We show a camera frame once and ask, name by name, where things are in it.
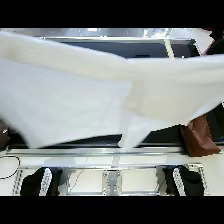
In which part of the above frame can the black cable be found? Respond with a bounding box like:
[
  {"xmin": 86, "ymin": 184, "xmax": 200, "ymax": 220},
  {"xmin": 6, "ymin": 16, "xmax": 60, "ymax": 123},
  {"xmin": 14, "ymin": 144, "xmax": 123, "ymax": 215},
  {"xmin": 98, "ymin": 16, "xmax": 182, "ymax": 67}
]
[
  {"xmin": 67, "ymin": 156, "xmax": 90, "ymax": 195},
  {"xmin": 0, "ymin": 154, "xmax": 22, "ymax": 181}
]

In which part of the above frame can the white T-shirt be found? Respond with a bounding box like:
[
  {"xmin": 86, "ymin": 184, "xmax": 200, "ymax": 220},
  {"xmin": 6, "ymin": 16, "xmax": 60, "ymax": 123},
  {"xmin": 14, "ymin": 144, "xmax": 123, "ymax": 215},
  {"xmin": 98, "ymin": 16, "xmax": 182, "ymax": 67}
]
[{"xmin": 0, "ymin": 30, "xmax": 224, "ymax": 150}]

